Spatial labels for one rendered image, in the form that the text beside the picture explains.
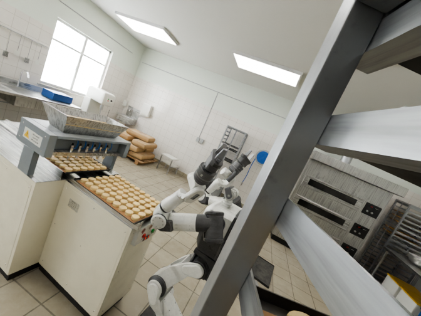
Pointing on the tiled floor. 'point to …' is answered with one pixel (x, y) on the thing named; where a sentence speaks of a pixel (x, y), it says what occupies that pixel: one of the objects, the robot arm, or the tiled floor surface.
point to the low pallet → (141, 160)
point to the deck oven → (341, 200)
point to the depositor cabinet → (25, 210)
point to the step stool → (168, 162)
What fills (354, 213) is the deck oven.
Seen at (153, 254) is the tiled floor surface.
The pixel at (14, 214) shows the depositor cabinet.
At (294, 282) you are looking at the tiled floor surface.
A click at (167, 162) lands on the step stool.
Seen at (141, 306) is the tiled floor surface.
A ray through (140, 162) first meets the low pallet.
